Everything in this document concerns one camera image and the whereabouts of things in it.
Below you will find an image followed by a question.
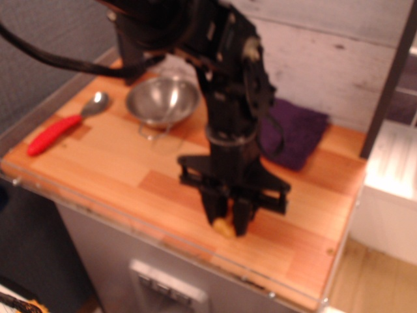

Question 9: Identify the dark grey vertical post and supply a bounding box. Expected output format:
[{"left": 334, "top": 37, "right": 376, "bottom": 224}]
[{"left": 360, "top": 0, "right": 416, "bottom": 159}]

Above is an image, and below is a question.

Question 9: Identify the yellow toy chicken leg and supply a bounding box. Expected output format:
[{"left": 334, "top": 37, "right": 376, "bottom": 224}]
[{"left": 212, "top": 200, "right": 237, "bottom": 239}]

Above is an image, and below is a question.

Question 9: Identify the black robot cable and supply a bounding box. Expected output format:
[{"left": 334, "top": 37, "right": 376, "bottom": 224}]
[{"left": 0, "top": 22, "right": 164, "bottom": 79}]

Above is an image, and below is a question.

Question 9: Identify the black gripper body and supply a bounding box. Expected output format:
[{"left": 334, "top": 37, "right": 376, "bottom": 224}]
[{"left": 177, "top": 128, "right": 291, "bottom": 214}]

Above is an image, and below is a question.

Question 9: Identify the grey cabinet with dispenser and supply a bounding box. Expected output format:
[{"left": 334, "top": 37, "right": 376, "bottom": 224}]
[{"left": 57, "top": 203, "right": 300, "bottom": 312}]

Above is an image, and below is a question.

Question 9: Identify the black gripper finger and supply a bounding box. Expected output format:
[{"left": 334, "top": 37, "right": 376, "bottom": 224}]
[
  {"left": 199, "top": 187, "right": 231, "bottom": 225},
  {"left": 232, "top": 197, "right": 255, "bottom": 237}
]

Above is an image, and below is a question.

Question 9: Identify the white toy sink unit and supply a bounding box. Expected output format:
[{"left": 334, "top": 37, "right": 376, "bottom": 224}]
[{"left": 347, "top": 48, "right": 417, "bottom": 263}]

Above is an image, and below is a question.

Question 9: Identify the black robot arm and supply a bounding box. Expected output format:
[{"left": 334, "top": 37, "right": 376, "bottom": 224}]
[{"left": 105, "top": 1, "right": 291, "bottom": 236}]

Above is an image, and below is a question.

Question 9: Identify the orange object bottom left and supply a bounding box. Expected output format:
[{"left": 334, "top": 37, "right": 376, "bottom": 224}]
[{"left": 1, "top": 292, "right": 49, "bottom": 313}]

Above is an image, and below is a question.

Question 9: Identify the small steel strainer bowl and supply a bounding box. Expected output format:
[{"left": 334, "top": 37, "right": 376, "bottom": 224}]
[{"left": 126, "top": 77, "right": 201, "bottom": 141}]

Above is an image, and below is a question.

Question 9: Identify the red handled metal spoon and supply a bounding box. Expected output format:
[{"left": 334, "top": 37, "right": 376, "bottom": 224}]
[{"left": 27, "top": 91, "right": 110, "bottom": 157}]

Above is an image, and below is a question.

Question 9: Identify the folded purple cloth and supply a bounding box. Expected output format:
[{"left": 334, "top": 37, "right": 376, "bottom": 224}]
[{"left": 259, "top": 98, "right": 328, "bottom": 171}]

